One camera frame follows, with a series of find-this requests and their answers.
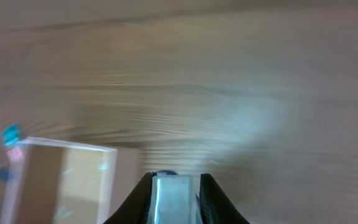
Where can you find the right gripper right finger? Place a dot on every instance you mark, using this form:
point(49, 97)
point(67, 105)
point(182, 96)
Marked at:
point(215, 206)

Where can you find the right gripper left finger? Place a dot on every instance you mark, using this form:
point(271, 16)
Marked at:
point(135, 208)

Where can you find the purple soap pump bottle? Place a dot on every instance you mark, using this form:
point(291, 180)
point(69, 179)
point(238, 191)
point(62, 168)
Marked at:
point(173, 199)

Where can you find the blue disposable razor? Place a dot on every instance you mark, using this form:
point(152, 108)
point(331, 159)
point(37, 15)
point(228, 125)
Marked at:
point(5, 175)

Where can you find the red green toothpaste tube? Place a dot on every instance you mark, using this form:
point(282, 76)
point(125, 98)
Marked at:
point(11, 139)

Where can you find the white cardboard box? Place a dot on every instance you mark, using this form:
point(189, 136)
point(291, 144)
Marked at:
point(53, 181)

